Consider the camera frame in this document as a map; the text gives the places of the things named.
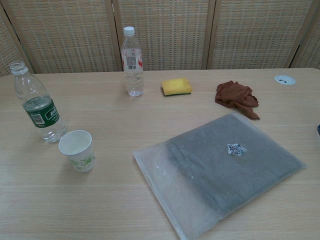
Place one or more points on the green-label water bottle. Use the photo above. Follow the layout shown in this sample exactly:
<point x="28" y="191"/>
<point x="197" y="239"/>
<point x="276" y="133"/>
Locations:
<point x="42" y="112"/>

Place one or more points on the white paper cup green print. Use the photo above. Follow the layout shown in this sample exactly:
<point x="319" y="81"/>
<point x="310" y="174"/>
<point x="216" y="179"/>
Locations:
<point x="80" y="160"/>

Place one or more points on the yellow sponge green scouring pad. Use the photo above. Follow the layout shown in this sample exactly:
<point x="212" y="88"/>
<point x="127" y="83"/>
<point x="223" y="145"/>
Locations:
<point x="176" y="85"/>

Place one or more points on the capped red-label water bottle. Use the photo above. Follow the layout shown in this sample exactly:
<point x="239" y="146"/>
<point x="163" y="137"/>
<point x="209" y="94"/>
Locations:
<point x="132" y="75"/>

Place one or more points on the brown crumpled cloth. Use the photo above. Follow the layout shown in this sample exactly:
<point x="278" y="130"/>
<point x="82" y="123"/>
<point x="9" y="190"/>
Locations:
<point x="235" y="96"/>

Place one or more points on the woven folding screen panel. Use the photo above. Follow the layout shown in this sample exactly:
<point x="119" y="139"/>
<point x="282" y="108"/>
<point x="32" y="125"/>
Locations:
<point x="70" y="37"/>
<point x="7" y="50"/>
<point x="312" y="45"/>
<point x="170" y="37"/>
<point x="257" y="35"/>

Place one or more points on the QR code sticker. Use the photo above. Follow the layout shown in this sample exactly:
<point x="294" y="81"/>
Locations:
<point x="236" y="149"/>

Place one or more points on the blue pink cookie box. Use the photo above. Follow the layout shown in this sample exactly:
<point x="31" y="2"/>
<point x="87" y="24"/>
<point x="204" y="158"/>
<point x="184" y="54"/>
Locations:
<point x="318" y="130"/>

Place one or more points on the plastic bag with grey cloth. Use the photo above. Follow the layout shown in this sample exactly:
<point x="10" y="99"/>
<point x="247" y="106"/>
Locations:
<point x="212" y="180"/>

